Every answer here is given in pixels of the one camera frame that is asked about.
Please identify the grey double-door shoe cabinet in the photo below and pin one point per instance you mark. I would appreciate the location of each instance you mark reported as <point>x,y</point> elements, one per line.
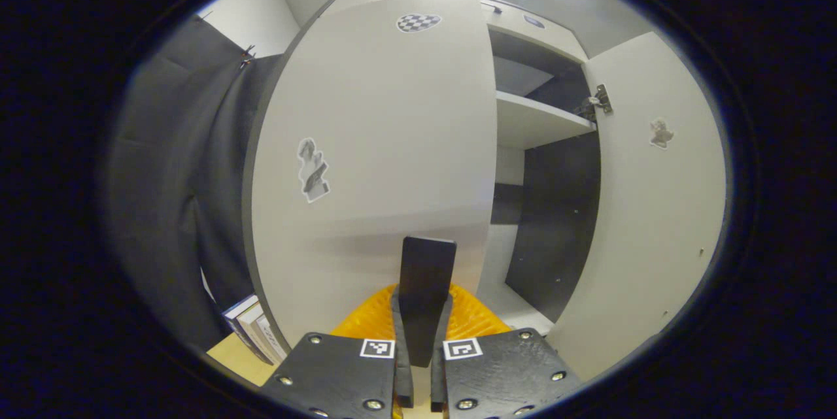
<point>536,121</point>

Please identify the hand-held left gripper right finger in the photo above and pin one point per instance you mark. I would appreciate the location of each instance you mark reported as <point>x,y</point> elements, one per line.
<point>438,386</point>

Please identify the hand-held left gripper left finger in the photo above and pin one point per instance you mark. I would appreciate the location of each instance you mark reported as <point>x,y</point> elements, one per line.
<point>404,380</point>

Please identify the black backdrop cloth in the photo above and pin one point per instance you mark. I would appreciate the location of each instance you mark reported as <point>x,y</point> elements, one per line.
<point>163,177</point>

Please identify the stack of books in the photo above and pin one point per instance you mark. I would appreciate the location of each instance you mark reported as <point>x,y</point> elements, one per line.
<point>252,331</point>

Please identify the grey cabinet door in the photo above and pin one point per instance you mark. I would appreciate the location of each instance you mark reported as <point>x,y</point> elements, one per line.
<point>379,144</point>
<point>654,223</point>

